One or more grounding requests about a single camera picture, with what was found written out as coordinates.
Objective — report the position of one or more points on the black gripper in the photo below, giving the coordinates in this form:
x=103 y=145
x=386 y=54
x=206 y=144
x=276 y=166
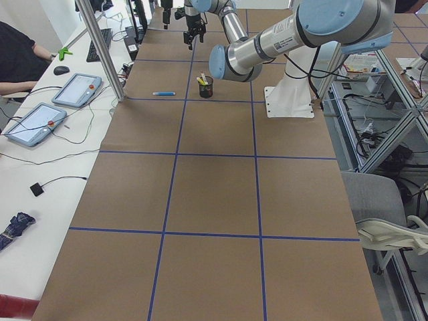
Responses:
x=192 y=23

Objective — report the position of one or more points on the blue marker pen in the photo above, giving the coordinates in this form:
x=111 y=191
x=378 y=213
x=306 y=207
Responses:
x=164 y=93

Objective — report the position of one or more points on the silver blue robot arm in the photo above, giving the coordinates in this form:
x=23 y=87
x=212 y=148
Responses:
x=359 y=26
x=225 y=12

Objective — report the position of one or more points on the black mesh pen cup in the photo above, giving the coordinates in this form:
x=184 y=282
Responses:
x=206 y=91

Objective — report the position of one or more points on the far teach pendant tablet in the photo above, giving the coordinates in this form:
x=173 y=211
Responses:
x=77 y=91

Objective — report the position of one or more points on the teach pendant tablet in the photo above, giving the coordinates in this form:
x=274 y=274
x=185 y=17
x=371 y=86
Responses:
x=36 y=125
x=77 y=91

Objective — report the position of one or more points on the green plastic clamp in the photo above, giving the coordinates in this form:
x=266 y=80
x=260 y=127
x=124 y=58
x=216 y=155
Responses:
x=63 y=52

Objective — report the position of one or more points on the black computer mouse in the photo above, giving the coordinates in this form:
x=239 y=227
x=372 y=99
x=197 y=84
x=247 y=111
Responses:
x=60 y=70

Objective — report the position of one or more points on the brown paper table mat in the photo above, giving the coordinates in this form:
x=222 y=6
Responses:
x=206 y=209

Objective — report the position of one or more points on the near teach pendant tablet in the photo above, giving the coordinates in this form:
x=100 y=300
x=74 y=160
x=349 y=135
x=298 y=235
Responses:
x=36 y=125

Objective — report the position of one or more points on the person in black shirt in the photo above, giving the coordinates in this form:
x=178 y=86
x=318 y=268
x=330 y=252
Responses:
x=23 y=61

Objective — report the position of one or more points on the small black pad device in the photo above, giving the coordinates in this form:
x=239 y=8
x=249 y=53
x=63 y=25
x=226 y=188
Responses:
x=36 y=189

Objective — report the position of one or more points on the grey office chair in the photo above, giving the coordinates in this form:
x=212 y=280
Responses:
x=379 y=215

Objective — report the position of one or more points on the folded dark blue umbrella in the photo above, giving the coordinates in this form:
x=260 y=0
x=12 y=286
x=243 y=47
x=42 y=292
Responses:
x=17 y=225

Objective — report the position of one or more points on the silver aluminium frame post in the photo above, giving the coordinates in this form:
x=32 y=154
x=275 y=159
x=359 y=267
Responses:
x=101 y=47

